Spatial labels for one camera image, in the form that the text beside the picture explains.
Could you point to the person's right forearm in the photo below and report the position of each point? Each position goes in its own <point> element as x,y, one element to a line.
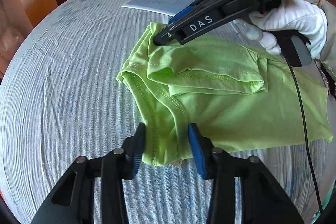
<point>330,37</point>

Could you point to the person's right hand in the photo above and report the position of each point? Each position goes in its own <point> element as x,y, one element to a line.
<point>294,16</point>

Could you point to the lime green t-shirt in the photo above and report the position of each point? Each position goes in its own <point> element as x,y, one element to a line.
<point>223,98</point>

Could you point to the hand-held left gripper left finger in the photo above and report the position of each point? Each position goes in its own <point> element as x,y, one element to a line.
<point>136,158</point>

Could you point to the black patterned garment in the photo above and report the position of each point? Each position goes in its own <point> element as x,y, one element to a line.
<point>329,82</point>

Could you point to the striped light blue bedsheet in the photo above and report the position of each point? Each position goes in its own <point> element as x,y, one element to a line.
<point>65,69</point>

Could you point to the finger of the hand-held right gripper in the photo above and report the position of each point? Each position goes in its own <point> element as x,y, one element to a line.
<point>181,14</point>
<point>165,36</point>

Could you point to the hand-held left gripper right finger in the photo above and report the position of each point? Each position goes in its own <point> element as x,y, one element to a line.
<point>197,153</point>

